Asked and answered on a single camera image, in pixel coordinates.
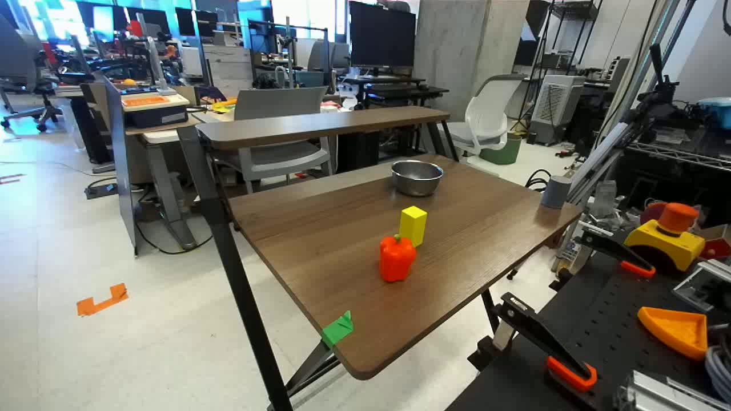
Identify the yellow block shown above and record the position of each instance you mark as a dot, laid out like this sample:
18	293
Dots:
414	224

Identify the silver metal bowl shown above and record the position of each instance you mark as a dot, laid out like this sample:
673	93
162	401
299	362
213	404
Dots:
416	177

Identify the orange toy pepper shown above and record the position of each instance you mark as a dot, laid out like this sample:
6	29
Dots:
397	259

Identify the long narrow wooden table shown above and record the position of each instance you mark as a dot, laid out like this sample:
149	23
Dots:
320	125

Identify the grey upholstered chair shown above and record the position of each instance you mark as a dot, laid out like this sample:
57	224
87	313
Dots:
277	121

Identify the green tape piece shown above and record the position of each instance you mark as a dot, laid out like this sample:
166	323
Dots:
336	329

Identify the white mesh chair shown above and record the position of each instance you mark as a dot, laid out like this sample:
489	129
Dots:
483	121

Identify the black computer monitor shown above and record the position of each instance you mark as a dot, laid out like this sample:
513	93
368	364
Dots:
383	38

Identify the grey cylinder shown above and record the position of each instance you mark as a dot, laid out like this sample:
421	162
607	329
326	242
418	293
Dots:
556	194

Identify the grey desk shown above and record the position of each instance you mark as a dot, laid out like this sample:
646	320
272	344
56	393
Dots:
156	152

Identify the black box with orange top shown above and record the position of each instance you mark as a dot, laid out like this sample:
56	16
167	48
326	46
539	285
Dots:
153	108

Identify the grey diagonal metal bar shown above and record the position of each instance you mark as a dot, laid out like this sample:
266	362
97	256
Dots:
596	162

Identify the black perforated base board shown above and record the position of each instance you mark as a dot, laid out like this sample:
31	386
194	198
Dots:
608	327

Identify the yellow emergency stop button box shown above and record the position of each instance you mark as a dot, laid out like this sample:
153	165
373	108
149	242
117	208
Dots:
665	240

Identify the orange wedge piece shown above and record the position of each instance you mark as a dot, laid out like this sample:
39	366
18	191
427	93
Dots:
676	329

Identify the silver aluminium extrusion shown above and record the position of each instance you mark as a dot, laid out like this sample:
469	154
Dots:
664	393

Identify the black office chair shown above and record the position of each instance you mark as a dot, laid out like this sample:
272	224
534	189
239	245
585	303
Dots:
24	70

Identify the black metal table frame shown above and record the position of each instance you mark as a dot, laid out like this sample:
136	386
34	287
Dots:
243	297

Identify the orange bracket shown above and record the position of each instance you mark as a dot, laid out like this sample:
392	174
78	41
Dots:
101	303

